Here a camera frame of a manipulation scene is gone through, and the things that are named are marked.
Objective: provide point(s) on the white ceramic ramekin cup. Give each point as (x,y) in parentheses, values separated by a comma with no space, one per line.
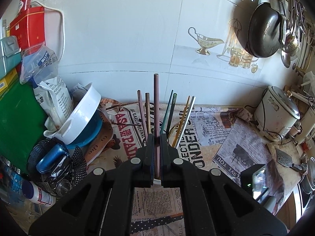
(157,182)

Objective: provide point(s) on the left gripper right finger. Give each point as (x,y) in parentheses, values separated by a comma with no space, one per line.
(180,173)

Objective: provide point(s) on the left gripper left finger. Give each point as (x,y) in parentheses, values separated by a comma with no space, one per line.
(137,173)

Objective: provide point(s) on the white paper bag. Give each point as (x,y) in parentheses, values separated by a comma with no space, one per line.
(54,98)

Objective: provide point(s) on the red plastic cup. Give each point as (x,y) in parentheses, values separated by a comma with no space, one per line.
(24,5)

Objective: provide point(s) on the newspaper print tablecloth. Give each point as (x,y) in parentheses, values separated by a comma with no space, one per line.
(214,137)

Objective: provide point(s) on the clear zip bag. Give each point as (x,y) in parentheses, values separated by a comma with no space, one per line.
(39,63)

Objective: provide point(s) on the tan chopstick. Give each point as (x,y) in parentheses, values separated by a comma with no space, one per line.
(147,106)

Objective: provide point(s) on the white rice cooker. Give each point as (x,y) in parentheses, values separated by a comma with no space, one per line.
(276,113)

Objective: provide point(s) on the black frying pan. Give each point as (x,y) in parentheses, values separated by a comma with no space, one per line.
(264,31)

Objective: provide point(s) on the white tube bottle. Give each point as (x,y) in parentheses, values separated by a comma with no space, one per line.
(36,195)

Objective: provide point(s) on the green box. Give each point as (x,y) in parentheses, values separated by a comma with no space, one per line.
(22,124)

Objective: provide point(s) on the small cleaver knife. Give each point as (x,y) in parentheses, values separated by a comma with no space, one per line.
(286,160)

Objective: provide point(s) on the blue bowl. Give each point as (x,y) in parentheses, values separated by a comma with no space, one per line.
(88,134)

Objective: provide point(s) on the teal tissue box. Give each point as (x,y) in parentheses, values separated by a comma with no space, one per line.
(10,55)

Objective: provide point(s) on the metal skimmer ladle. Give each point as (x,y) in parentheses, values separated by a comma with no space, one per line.
(291,43)

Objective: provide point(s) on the mauve chopstick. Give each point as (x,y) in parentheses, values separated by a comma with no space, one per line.
(156,127)

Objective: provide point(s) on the white grey chopstick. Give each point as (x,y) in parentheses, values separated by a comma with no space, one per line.
(187,116)

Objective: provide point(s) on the red tin box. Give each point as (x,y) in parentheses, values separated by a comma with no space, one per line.
(29,27)

